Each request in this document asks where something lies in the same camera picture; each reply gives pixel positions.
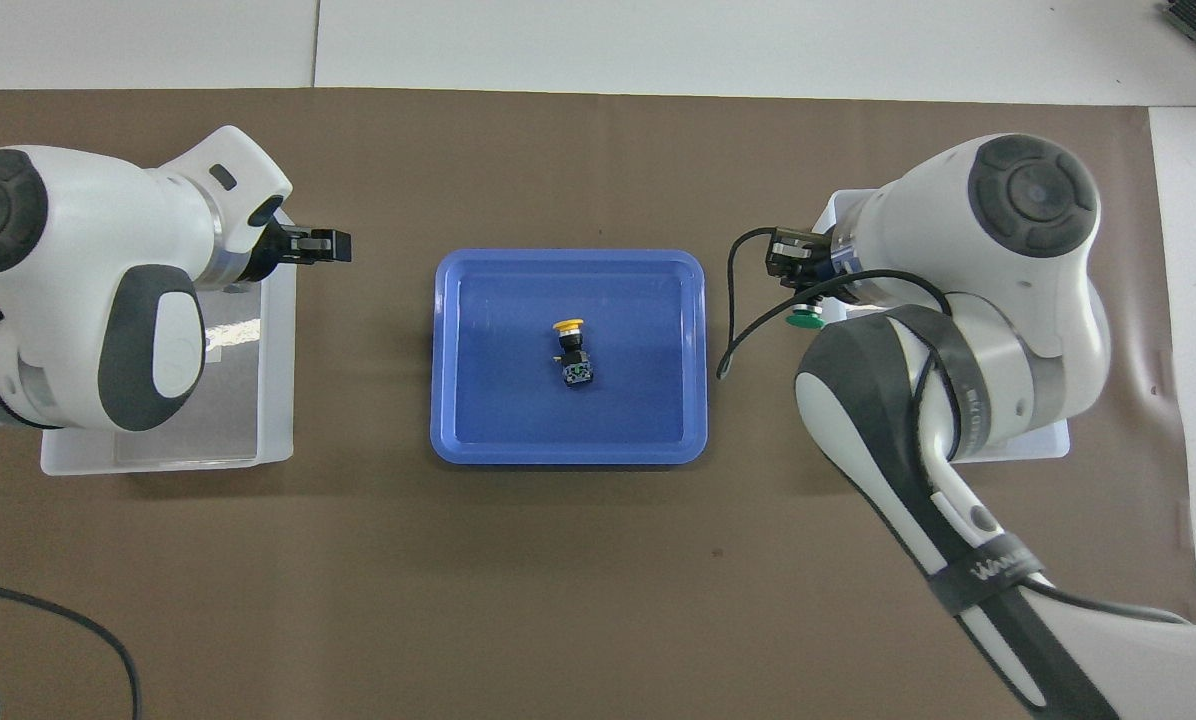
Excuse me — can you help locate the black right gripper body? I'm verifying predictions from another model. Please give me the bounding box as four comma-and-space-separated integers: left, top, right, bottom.
766, 228, 839, 297

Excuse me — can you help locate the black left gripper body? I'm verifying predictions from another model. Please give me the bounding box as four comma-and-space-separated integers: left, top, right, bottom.
243, 222, 305, 284

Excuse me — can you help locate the yellow push button switch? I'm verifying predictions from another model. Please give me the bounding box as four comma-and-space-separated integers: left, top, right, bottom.
552, 317, 599, 392

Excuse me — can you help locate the translucent white plastic box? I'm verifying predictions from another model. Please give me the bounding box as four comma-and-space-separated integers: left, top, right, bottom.
816, 188, 1071, 463
41, 205, 296, 477

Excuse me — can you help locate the blue plastic tray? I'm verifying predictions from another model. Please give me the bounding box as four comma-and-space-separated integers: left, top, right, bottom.
430, 248, 709, 467

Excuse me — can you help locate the brown table mat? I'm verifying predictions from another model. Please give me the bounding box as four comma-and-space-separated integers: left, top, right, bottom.
0, 88, 1196, 720

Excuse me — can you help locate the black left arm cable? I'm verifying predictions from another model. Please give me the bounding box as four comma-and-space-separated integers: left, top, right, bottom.
0, 580, 142, 720

